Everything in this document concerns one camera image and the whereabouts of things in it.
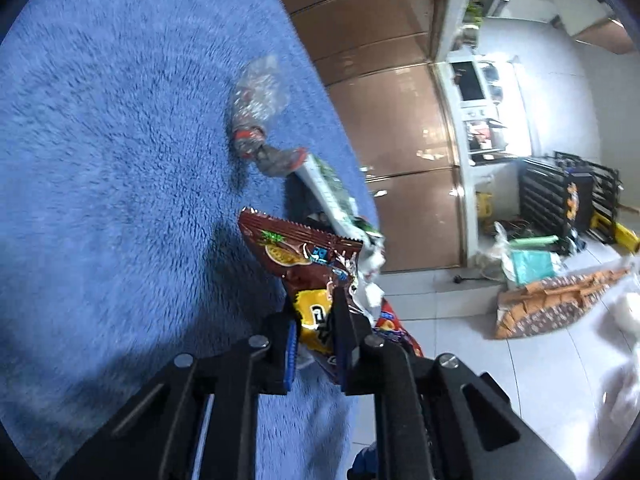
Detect green potted plant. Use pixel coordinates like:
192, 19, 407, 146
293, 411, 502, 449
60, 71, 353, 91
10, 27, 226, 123
465, 0, 491, 28

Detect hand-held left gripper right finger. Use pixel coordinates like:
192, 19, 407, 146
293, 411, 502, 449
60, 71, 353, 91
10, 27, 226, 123
330, 285, 576, 480

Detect orange patterned cloth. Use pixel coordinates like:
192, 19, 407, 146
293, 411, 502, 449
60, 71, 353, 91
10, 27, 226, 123
494, 266, 634, 341

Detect teal plastic bag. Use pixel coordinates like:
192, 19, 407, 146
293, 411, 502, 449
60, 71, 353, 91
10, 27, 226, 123
510, 249, 564, 287

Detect green white snack wrapper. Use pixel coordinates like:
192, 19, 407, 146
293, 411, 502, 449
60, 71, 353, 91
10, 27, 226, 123
292, 155, 386, 247

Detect brown wall cabinet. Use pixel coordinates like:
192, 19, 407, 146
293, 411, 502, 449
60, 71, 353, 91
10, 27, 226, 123
570, 12, 638, 56

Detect white crumpled wrapper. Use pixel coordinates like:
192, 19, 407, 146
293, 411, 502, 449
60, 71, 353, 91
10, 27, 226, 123
350, 235, 387, 322

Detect clear crumpled plastic bag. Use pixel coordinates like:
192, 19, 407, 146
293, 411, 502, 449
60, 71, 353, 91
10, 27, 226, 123
227, 54, 292, 136

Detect white plastic bag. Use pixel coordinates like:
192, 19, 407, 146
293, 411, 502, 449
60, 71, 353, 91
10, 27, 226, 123
597, 287, 640, 416

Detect green bag roll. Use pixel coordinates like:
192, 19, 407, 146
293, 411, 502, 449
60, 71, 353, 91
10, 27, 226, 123
506, 234, 559, 252

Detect grey red crumpled wrapper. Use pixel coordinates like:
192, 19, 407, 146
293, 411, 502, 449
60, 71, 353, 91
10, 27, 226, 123
230, 125, 311, 179

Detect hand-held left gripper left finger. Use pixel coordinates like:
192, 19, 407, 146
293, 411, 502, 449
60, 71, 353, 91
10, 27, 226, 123
55, 306, 302, 480

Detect brown kitchen cabinets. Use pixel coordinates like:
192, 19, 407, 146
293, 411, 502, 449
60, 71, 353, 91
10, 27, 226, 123
260, 0, 469, 274

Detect brown snack packet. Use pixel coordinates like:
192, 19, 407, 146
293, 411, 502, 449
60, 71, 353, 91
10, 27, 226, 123
237, 206, 366, 292

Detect black crate rack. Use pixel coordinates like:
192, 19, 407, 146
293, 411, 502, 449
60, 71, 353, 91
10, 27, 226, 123
517, 150, 624, 247

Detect white microwave oven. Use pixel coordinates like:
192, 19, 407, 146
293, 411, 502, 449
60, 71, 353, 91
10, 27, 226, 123
447, 59, 502, 107

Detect yellow snack packet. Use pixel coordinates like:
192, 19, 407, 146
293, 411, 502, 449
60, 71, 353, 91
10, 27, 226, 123
292, 287, 351, 363

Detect blue fluffy blanket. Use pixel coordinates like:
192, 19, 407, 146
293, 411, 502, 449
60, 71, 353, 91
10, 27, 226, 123
0, 0, 381, 480

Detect red snack packet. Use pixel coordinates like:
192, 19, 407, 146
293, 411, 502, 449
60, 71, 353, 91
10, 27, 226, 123
372, 297, 426, 359

